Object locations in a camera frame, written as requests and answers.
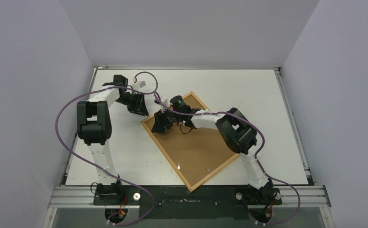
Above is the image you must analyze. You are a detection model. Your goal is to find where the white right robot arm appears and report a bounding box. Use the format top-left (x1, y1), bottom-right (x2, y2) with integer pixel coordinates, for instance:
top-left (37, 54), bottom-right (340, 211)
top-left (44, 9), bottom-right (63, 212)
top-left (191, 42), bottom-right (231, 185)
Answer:
top-left (151, 94), bottom-right (270, 204)

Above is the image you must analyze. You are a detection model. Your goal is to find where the yellow wooden picture frame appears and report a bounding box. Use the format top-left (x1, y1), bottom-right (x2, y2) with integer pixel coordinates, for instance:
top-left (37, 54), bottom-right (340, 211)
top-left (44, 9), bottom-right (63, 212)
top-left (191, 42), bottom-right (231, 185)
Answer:
top-left (140, 91), bottom-right (240, 193)

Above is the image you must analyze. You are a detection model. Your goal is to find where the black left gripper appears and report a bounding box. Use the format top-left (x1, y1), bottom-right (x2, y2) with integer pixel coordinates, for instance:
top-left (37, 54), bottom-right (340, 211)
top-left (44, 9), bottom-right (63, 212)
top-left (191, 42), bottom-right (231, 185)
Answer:
top-left (116, 92), bottom-right (149, 116)

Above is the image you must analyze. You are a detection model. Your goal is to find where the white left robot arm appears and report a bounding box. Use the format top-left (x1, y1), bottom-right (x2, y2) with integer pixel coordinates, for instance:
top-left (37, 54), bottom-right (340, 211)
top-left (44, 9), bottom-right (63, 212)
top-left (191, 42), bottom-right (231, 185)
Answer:
top-left (77, 75), bottom-right (149, 205)

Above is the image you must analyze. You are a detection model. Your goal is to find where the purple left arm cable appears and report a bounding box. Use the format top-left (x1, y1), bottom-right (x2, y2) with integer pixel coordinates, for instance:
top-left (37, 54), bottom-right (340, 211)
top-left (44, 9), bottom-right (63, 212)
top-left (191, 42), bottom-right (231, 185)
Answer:
top-left (55, 71), bottom-right (159, 228)

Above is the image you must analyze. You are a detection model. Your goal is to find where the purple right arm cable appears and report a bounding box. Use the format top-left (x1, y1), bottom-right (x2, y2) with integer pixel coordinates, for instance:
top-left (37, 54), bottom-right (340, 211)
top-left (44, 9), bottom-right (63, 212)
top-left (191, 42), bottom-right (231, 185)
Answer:
top-left (153, 93), bottom-right (301, 227)

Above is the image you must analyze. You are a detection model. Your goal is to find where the aluminium front rail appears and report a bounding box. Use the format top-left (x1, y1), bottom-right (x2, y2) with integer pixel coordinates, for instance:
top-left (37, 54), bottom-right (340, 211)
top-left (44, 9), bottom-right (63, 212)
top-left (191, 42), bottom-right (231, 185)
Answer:
top-left (48, 186), bottom-right (331, 208)

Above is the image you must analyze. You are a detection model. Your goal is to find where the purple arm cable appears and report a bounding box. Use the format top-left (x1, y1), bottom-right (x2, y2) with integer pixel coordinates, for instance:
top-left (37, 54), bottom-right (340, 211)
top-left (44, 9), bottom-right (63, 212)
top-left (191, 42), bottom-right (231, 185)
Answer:
top-left (153, 93), bottom-right (301, 227)
top-left (55, 71), bottom-right (159, 228)

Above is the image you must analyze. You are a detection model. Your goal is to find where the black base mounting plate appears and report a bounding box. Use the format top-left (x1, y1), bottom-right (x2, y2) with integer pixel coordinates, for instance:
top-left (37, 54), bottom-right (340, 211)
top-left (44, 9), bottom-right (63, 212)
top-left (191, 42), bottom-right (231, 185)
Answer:
top-left (90, 184), bottom-right (282, 223)

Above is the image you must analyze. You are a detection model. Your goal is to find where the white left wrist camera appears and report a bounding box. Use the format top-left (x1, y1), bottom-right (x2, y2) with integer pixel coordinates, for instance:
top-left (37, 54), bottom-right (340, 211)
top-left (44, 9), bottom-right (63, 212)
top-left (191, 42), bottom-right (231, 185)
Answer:
top-left (131, 81), bottom-right (146, 91)

